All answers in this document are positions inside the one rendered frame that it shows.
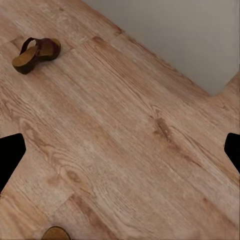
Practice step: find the sandal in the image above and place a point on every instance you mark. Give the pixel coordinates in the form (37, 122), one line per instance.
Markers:
(46, 49)
(56, 233)

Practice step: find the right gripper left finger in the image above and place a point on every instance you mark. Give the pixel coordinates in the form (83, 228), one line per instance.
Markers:
(12, 150)

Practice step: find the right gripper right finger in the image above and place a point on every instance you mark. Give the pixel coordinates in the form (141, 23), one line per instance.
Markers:
(232, 149)

